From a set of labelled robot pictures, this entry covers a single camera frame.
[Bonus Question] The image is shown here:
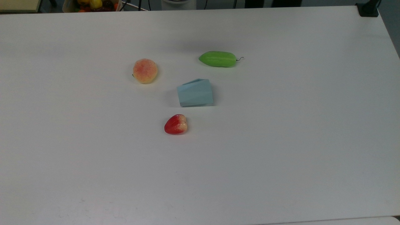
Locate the thin metal rod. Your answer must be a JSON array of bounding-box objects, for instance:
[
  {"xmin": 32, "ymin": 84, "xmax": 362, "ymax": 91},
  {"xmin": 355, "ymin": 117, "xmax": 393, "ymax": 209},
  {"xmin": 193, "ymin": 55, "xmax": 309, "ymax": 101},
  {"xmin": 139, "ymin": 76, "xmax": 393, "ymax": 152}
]
[{"xmin": 121, "ymin": 1, "xmax": 148, "ymax": 12}]

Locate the red toy wax apple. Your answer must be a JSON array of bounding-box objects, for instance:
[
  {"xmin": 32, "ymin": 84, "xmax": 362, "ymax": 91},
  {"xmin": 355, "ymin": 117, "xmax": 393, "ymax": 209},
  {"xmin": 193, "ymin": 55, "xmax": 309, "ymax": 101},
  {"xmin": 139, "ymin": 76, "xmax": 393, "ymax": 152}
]
[{"xmin": 164, "ymin": 114, "xmax": 188, "ymax": 135}]

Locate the orange-pink toy peach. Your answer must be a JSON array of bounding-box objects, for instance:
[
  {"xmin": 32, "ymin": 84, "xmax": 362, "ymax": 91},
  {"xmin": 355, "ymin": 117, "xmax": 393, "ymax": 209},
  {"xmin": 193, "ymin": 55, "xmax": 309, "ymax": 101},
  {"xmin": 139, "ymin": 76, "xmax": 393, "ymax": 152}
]
[{"xmin": 132, "ymin": 58, "xmax": 158, "ymax": 84}]

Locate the beige side table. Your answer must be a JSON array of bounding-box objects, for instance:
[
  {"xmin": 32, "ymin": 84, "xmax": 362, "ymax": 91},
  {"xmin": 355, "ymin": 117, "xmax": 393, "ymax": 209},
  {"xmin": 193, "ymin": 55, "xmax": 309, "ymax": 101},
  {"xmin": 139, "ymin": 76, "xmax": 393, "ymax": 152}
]
[{"xmin": 0, "ymin": 0, "xmax": 42, "ymax": 13}]

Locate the basket of toy fruit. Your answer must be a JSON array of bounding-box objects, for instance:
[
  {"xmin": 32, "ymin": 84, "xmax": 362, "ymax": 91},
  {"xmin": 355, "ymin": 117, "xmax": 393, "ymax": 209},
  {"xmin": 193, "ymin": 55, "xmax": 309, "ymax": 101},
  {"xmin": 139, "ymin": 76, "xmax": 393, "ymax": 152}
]
[{"xmin": 62, "ymin": 0, "xmax": 122, "ymax": 13}]

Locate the light blue faceted mug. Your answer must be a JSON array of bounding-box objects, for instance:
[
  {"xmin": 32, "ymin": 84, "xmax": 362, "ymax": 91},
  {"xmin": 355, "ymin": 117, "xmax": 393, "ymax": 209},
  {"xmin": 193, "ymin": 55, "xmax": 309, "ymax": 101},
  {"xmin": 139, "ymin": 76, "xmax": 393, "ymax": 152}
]
[{"xmin": 177, "ymin": 78, "xmax": 214, "ymax": 108}]

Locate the black table clamp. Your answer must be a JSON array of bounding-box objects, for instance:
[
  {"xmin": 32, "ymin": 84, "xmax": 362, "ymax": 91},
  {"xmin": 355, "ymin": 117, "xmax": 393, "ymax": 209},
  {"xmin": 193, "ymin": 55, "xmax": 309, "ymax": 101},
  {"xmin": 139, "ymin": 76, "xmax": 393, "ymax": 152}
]
[{"xmin": 356, "ymin": 0, "xmax": 381, "ymax": 18}]

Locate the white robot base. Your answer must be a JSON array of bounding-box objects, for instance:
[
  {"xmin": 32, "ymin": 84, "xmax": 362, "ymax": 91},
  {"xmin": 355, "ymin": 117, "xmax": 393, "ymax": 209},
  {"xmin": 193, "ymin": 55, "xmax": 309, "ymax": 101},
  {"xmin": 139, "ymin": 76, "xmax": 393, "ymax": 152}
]
[{"xmin": 161, "ymin": 0, "xmax": 197, "ymax": 11}]

